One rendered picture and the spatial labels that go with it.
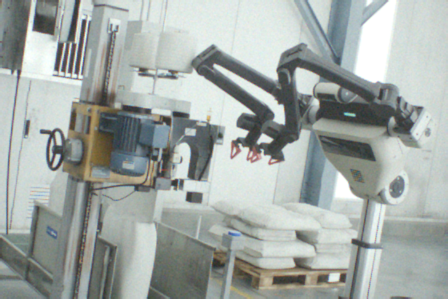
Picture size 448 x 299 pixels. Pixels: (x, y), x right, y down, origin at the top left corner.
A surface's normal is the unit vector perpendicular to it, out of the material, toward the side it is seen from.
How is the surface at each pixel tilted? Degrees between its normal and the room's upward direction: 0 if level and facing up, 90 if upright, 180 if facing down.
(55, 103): 90
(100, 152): 90
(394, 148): 90
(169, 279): 90
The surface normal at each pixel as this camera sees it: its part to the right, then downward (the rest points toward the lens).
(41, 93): 0.57, 0.13
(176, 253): -0.81, -0.10
